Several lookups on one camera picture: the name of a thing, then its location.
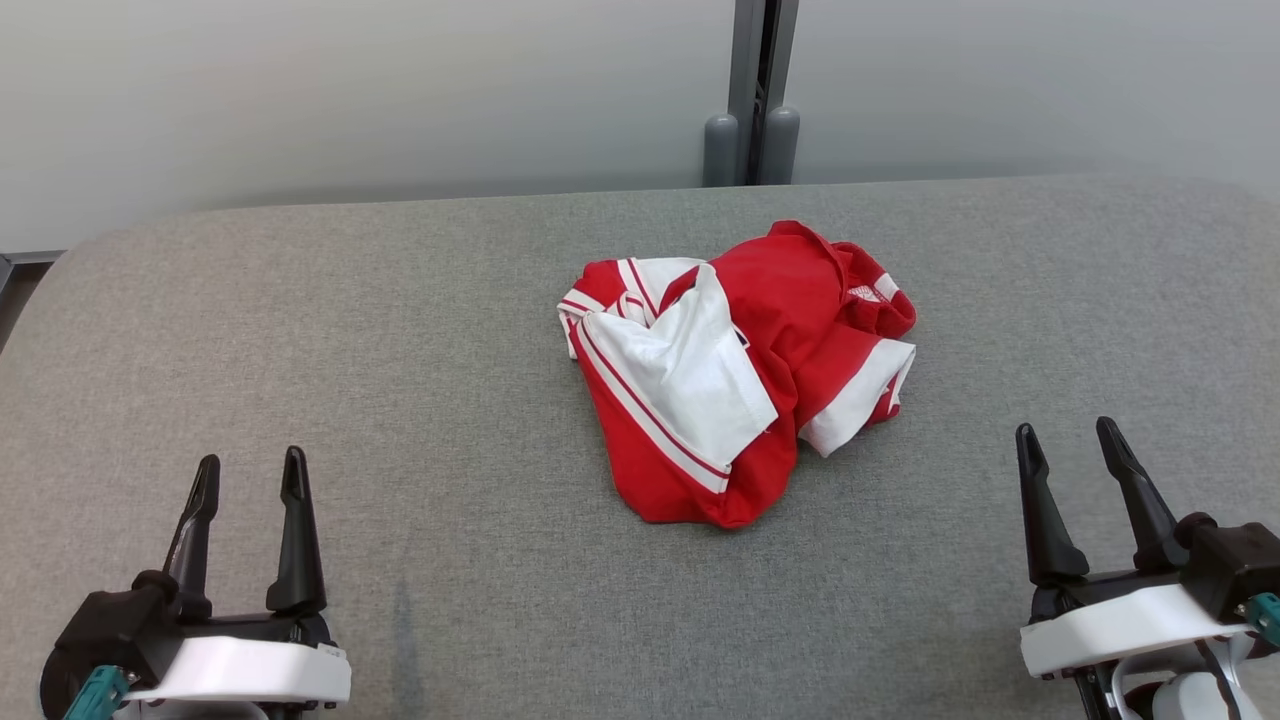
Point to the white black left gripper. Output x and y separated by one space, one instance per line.
260 670

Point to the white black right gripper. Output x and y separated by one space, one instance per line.
1120 625

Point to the red garment white striped hem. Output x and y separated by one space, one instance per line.
680 370

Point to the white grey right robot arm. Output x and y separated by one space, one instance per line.
1190 700

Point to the grey rounded partition foot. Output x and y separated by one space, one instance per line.
782 145
720 150

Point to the grey partition bottom rail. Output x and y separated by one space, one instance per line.
30 257

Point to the grey metal partition post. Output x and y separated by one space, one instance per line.
745 60

